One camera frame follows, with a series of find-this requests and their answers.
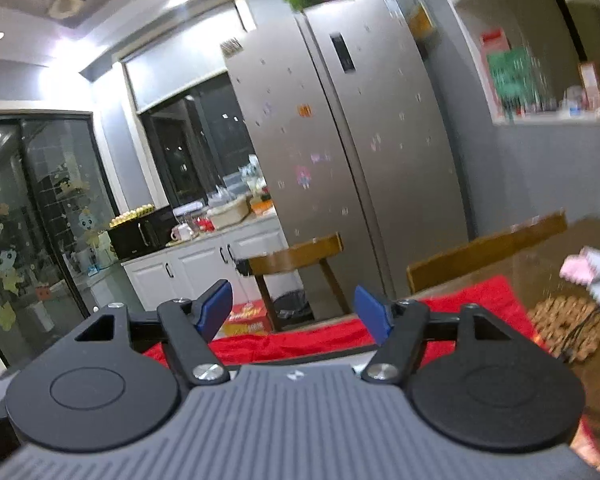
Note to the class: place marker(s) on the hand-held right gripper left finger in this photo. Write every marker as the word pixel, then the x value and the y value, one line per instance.
pixel 215 310

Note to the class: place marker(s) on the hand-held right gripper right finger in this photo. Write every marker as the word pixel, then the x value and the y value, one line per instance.
pixel 375 312

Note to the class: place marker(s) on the orange cardboard box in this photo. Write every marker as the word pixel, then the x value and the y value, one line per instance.
pixel 245 322

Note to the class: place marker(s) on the white kitchen cabinet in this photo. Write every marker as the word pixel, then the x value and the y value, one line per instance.
pixel 205 265

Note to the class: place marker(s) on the red teddy bear blanket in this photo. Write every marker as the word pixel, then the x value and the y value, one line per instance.
pixel 305 345

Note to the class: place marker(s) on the black trash bin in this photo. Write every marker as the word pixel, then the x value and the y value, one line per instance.
pixel 292 310

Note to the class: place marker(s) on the white mug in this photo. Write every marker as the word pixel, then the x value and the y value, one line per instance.
pixel 182 233

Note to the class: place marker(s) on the wooden chair with dark cloth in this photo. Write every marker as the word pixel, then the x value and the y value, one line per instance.
pixel 295 260

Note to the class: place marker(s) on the cream plastic basin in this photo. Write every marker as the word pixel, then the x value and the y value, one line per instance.
pixel 229 214

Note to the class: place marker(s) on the black microwave oven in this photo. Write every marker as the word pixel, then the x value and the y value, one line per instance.
pixel 140 235

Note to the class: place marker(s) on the yellow items on microwave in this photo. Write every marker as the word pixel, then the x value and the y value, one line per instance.
pixel 130 214

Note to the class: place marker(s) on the silver refrigerator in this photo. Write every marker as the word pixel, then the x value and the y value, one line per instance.
pixel 340 160

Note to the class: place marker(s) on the woven round placemat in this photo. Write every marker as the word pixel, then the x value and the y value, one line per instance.
pixel 565 327

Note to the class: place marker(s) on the glass door with stickers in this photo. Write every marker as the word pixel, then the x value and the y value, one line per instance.
pixel 35 240

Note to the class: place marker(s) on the pink cloth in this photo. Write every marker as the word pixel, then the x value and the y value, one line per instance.
pixel 580 265

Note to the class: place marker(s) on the green wall poster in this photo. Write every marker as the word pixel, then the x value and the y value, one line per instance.
pixel 512 80

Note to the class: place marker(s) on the red wall poster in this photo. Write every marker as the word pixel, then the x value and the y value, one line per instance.
pixel 495 41

